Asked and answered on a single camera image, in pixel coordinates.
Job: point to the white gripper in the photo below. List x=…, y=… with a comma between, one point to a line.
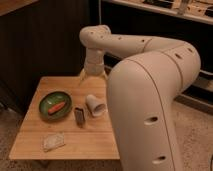
x=92, y=68

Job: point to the dark eraser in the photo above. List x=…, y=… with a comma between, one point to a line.
x=79, y=116

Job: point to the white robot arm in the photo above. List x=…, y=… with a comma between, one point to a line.
x=140, y=91

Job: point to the white tipped-over cup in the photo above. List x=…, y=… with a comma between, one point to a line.
x=95, y=105

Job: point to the orange carrot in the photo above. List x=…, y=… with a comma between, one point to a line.
x=56, y=108

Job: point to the green bowl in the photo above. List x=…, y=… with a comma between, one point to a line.
x=50, y=100

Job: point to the wooden table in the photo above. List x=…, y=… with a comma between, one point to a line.
x=94, y=141

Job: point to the dark wooden cabinet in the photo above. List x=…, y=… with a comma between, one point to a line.
x=39, y=40

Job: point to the clear plastic snack packet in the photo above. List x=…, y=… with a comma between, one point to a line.
x=53, y=141

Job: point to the metal shelf rack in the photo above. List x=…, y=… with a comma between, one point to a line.
x=129, y=20

